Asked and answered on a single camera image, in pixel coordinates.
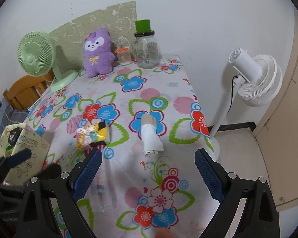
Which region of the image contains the white standing fan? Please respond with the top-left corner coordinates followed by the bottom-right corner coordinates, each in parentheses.
top-left (208, 47), bottom-right (284, 154)

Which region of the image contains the wooden chair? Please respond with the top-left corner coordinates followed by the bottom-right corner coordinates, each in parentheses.
top-left (3, 70), bottom-right (55, 111)

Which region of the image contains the green desk fan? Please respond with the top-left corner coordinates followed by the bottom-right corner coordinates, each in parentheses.
top-left (17, 31), bottom-right (78, 92)

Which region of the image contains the cotton swab container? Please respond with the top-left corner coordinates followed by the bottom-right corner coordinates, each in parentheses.
top-left (114, 47), bottom-right (132, 66)

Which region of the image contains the beige patterned wall board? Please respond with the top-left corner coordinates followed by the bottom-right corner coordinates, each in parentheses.
top-left (49, 1), bottom-right (137, 73)

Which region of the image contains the right hand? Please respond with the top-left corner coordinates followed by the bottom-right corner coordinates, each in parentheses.
top-left (156, 228), bottom-right (175, 238)

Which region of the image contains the glass jar green lid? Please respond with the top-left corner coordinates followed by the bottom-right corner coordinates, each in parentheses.
top-left (133, 19), bottom-right (160, 69)

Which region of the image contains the floral tablecloth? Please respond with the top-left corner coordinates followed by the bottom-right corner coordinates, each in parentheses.
top-left (26, 55), bottom-right (218, 237)

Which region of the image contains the clear plastic tissue pack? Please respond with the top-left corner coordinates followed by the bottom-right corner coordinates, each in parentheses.
top-left (90, 159), bottom-right (117, 213)

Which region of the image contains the purple plush toy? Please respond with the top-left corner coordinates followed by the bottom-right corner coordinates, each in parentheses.
top-left (83, 27), bottom-right (115, 78)

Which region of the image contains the blue striped pillow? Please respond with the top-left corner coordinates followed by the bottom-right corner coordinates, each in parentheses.
top-left (1, 105), bottom-right (29, 128)

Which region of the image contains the white sock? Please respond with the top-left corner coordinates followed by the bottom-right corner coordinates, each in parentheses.
top-left (140, 113), bottom-right (164, 157)

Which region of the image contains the yellow cartoon tissue pack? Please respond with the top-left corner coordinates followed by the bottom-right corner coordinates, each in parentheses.
top-left (76, 121), bottom-right (111, 151)

